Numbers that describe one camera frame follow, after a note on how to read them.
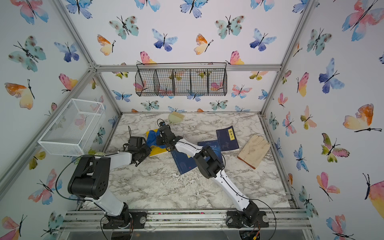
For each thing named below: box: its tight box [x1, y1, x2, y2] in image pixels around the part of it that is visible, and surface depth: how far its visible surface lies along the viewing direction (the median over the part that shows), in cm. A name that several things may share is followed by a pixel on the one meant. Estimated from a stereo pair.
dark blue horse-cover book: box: [216, 125, 240, 152], surface depth 105 cm
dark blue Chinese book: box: [170, 150, 198, 175], surface depth 95 cm
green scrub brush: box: [168, 111, 185, 124], surface depth 121 cm
